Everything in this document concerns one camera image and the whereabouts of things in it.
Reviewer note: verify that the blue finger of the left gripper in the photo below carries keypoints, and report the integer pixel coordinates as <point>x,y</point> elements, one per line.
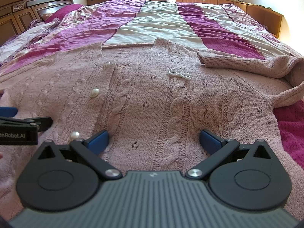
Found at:
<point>8,111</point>

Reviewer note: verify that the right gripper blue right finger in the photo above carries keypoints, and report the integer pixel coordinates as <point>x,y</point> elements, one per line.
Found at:
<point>219,150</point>

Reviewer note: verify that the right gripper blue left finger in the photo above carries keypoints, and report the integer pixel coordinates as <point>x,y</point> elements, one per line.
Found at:
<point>88,152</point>

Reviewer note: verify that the pink knitted cardigan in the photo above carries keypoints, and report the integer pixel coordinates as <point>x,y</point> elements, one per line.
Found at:
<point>154,100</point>

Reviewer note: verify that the magenta knitted blanket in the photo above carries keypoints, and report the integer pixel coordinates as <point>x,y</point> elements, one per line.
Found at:
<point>290,121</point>

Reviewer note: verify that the dark wooden headboard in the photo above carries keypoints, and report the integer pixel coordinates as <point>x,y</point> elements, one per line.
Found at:
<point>16,15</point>

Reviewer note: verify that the magenta pillow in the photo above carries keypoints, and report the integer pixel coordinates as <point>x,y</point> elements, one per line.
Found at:
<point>61,13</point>

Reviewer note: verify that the purple white striped bedspread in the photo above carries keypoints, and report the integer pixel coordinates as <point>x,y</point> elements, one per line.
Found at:
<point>224,28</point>

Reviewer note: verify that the wooden window side cabinet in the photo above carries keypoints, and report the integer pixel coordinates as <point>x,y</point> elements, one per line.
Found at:
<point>268,18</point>

